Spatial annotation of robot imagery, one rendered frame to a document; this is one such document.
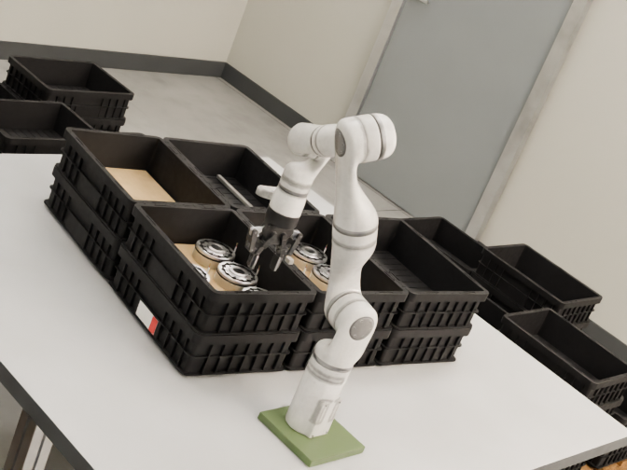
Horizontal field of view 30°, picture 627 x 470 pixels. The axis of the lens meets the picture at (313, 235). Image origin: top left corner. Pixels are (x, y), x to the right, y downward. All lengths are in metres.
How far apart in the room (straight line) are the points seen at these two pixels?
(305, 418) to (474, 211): 3.57
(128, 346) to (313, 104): 4.22
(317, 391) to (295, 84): 4.47
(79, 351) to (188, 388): 0.25
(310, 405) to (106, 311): 0.56
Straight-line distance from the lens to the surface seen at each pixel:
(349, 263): 2.38
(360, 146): 2.22
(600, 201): 5.68
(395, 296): 2.87
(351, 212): 2.30
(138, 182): 3.19
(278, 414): 2.61
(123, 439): 2.38
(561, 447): 3.09
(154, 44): 6.88
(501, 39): 5.97
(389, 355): 3.02
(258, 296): 2.59
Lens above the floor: 2.04
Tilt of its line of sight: 22 degrees down
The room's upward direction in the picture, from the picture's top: 22 degrees clockwise
